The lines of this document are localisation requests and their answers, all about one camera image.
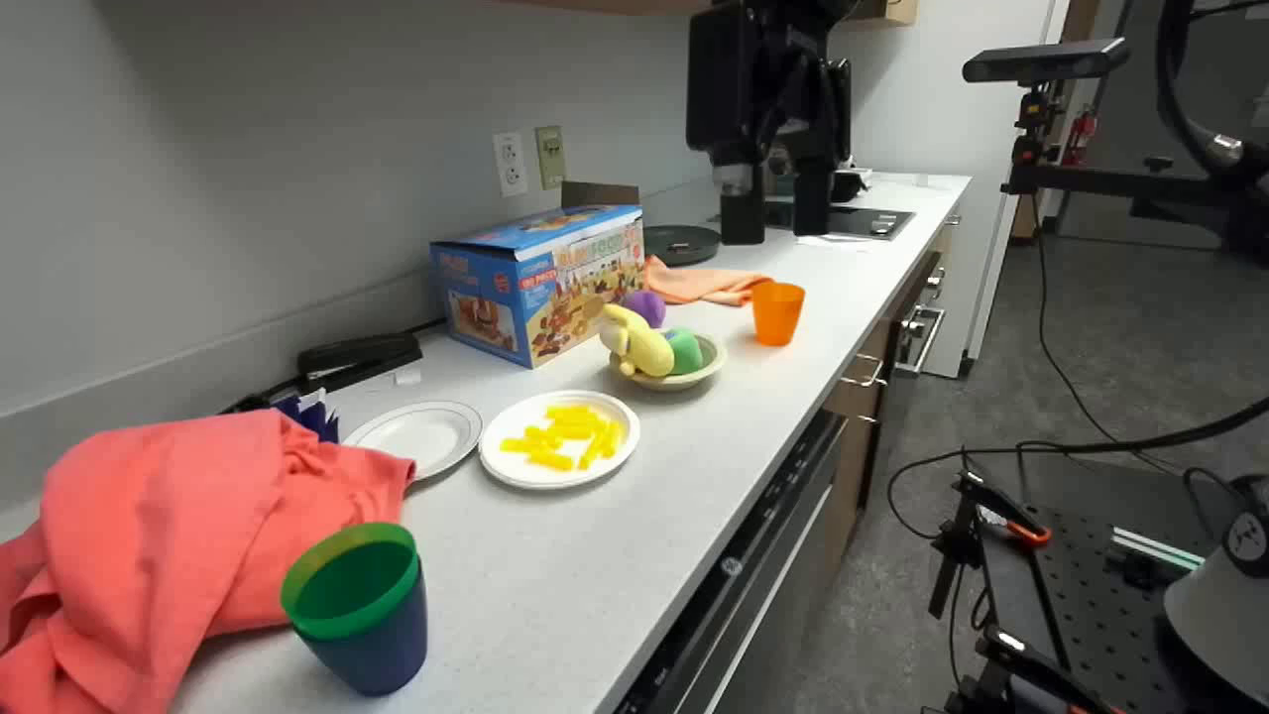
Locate black round disc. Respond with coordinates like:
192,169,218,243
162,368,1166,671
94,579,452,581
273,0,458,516
643,220,725,269

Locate beige wall switch plate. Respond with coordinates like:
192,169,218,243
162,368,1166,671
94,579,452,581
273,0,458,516
532,124,573,195

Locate orange plastic cup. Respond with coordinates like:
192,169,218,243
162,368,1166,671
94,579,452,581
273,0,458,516
751,277,809,354

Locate black stapler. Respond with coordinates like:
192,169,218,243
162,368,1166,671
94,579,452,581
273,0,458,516
292,323,430,397

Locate white wall outlet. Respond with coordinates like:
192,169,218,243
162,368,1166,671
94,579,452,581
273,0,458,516
487,126,536,203

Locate white plate with thin rim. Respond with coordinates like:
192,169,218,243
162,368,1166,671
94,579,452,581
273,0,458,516
343,397,487,487

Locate pale green tube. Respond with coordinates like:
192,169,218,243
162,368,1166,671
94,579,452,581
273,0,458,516
1107,523,1211,573

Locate blue toy food box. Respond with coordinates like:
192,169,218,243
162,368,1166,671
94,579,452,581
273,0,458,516
425,203,649,371

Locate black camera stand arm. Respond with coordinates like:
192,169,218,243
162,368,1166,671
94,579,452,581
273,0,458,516
998,80,1269,262

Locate small dark blue object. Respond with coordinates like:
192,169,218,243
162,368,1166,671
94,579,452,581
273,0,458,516
273,387,347,444

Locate small orange cloth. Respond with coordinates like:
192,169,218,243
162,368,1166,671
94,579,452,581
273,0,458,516
640,255,779,311

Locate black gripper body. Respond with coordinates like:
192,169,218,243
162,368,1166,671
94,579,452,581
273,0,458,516
766,55,855,169

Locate grey round base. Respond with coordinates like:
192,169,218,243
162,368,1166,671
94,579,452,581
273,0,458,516
1160,544,1269,714

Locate black cable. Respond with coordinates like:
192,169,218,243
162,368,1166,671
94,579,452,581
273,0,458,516
881,220,1269,547

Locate silver drawer handle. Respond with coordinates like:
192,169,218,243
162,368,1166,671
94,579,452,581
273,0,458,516
836,344,896,397
892,297,949,380

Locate white paper plate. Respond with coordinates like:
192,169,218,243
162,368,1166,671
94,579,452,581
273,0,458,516
476,383,645,494

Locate large coral cloth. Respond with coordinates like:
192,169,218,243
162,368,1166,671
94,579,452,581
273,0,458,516
0,405,419,714

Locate green plush toy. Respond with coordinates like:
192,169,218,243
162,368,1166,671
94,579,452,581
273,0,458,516
664,323,714,376

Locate pale green bowl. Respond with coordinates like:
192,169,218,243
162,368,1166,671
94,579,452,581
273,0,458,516
610,330,729,397

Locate green and blue stacked cups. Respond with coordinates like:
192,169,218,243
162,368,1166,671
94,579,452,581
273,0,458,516
277,519,431,701

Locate black stereo camera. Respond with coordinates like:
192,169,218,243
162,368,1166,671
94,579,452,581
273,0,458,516
959,32,1138,91

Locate yellow plastic fry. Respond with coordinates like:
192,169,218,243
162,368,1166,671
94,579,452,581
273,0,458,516
536,405,590,444
541,440,594,474
496,426,549,466
582,407,629,463

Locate black clamp with orange tip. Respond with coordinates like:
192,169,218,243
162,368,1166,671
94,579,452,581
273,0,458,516
924,466,1063,622

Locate black perforated breadboard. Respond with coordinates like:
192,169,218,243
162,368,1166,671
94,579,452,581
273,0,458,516
981,494,1200,714

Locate purple plush toy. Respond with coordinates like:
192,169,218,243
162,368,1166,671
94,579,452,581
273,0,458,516
618,284,672,334

